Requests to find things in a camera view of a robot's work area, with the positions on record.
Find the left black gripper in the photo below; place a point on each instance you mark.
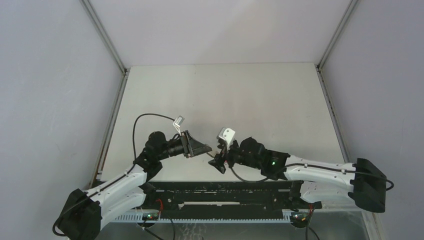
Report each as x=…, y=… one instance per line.
x=192, y=147

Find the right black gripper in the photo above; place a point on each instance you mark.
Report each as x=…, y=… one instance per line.
x=219, y=159

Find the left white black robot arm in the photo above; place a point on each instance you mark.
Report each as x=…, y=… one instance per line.
x=87, y=212

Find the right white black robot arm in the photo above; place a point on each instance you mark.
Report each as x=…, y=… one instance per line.
x=360, y=182

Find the left green circuit board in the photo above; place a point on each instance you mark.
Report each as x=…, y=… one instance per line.
x=150, y=217

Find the green circuit board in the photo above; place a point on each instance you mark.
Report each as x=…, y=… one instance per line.
x=299, y=217
x=150, y=217

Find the right green circuit board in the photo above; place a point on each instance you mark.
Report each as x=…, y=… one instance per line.
x=299, y=217

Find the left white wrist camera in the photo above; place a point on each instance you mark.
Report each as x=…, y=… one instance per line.
x=177, y=124

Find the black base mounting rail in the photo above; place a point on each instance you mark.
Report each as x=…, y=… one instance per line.
x=225, y=199

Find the white slotted cable duct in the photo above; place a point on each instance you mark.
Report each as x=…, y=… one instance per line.
x=132, y=217

